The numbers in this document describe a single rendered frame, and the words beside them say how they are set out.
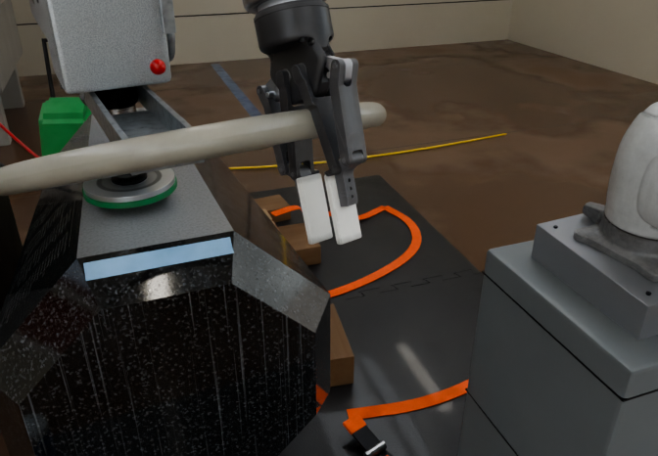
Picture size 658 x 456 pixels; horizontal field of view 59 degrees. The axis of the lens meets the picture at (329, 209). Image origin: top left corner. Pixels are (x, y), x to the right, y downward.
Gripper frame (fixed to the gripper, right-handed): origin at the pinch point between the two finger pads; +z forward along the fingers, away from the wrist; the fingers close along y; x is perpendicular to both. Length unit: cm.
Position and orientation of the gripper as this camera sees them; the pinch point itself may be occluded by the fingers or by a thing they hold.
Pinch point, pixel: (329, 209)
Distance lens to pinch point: 59.2
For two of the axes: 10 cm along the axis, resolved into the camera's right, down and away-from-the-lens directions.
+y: -6.6, 0.4, 7.5
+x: -7.3, 2.2, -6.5
